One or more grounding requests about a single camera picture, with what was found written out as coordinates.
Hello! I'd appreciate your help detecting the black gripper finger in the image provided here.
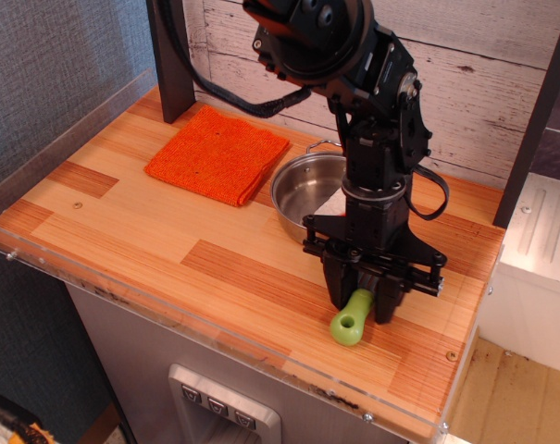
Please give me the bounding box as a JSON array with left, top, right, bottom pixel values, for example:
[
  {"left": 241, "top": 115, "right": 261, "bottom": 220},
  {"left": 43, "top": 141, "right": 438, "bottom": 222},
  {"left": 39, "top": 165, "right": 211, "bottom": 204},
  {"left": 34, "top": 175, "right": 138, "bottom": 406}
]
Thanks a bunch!
[
  {"left": 375, "top": 277, "right": 405, "bottom": 324},
  {"left": 322, "top": 252, "right": 358, "bottom": 310}
]

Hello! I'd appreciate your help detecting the white toy sink unit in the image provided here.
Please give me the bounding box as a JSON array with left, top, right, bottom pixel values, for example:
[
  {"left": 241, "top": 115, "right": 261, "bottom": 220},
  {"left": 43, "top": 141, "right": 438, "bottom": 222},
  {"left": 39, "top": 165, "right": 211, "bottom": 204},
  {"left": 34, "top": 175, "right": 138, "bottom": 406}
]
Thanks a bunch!
[{"left": 478, "top": 174, "right": 560, "bottom": 371}]

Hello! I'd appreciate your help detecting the gray toy fridge cabinet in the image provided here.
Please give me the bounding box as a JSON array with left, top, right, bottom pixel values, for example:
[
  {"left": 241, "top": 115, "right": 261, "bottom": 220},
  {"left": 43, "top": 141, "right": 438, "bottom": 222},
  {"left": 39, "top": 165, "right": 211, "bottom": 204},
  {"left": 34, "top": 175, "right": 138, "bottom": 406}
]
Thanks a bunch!
[{"left": 68, "top": 285, "right": 449, "bottom": 443}]

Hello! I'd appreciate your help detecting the green and gray spatula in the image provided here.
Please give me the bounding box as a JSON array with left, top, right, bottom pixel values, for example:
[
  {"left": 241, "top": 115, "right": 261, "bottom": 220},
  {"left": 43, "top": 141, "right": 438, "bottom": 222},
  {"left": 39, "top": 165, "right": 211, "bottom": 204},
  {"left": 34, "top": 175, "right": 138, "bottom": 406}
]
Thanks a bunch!
[{"left": 330, "top": 274, "right": 377, "bottom": 347}]

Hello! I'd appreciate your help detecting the yellow object bottom left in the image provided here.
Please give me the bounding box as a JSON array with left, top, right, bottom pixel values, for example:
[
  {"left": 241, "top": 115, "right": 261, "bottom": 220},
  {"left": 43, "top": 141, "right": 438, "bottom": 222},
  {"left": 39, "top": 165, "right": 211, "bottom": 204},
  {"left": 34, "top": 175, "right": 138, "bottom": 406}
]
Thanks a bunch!
[{"left": 7, "top": 424, "right": 55, "bottom": 444}]

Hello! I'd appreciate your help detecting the red and white toy cheese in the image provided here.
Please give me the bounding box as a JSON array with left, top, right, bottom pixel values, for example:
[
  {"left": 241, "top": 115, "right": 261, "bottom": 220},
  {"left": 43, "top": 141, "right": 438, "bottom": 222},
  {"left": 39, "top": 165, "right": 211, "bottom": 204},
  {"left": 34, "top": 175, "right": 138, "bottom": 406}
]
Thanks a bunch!
[{"left": 314, "top": 189, "right": 346, "bottom": 216}]

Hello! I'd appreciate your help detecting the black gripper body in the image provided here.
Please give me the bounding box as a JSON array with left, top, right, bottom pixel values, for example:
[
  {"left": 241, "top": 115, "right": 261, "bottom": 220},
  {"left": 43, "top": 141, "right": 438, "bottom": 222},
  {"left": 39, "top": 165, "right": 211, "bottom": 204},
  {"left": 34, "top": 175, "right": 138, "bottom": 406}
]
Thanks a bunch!
[{"left": 303, "top": 182, "right": 446, "bottom": 296}]

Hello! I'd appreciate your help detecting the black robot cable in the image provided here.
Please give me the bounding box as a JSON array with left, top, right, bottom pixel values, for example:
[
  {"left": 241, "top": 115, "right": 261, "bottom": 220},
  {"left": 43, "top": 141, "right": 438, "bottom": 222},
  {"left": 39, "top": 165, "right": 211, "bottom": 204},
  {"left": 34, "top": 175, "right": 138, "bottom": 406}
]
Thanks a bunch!
[{"left": 166, "top": 0, "right": 313, "bottom": 119}]

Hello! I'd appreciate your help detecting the stainless steel pot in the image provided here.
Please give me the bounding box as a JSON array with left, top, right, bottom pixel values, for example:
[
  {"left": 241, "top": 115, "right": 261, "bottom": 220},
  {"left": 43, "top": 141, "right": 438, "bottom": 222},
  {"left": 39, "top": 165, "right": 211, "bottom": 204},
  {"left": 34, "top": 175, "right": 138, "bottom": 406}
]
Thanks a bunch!
[{"left": 270, "top": 140, "right": 346, "bottom": 243}]

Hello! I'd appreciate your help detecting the dark left post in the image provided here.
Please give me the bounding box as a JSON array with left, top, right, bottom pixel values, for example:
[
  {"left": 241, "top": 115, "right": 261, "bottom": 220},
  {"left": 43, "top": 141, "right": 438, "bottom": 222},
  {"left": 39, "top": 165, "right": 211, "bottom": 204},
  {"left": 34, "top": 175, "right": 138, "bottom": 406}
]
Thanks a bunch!
[{"left": 146, "top": 0, "right": 195, "bottom": 123}]

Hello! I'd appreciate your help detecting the dark right post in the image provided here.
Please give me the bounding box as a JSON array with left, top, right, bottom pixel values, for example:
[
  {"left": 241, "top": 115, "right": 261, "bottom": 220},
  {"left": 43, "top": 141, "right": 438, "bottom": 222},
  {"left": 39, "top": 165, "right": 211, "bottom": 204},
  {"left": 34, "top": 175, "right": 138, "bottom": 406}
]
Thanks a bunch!
[{"left": 493, "top": 33, "right": 560, "bottom": 228}]

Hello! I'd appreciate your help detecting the orange knitted cloth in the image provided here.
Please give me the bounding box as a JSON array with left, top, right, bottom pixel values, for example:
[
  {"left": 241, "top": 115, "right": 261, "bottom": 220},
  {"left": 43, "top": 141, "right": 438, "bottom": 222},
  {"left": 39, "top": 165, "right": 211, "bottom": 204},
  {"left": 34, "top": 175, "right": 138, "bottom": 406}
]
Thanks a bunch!
[{"left": 144, "top": 105, "right": 290, "bottom": 207}]

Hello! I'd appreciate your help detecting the dark post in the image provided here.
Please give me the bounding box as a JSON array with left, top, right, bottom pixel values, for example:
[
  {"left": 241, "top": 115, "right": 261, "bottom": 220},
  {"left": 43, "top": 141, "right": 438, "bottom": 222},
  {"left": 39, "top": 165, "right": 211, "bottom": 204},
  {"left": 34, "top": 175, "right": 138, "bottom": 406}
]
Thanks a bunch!
[
  {"left": 493, "top": 33, "right": 560, "bottom": 228},
  {"left": 146, "top": 0, "right": 195, "bottom": 123}
]

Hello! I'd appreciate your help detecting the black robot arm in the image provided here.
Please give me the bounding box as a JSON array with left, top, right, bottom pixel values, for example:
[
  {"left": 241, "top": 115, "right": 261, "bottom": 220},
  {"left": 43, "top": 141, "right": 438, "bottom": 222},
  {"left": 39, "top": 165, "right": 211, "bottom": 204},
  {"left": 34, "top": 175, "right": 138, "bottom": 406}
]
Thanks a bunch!
[{"left": 243, "top": 1, "right": 446, "bottom": 324}]

